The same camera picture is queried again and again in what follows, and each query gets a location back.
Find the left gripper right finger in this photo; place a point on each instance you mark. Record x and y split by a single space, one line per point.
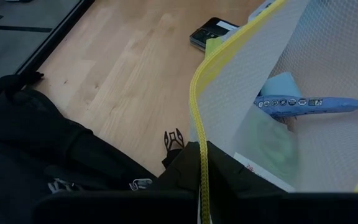
235 174

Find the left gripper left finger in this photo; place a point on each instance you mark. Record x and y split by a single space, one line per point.
182 168

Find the clear bag green earphones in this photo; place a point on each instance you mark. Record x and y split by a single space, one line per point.
272 146

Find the clear pouch green edge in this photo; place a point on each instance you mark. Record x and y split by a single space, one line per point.
244 93

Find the blue wipes packet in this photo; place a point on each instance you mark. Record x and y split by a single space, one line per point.
306 105

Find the black backpack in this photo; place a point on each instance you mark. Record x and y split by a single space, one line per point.
26 149

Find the black aluminium table frame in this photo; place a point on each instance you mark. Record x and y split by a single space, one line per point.
51 40

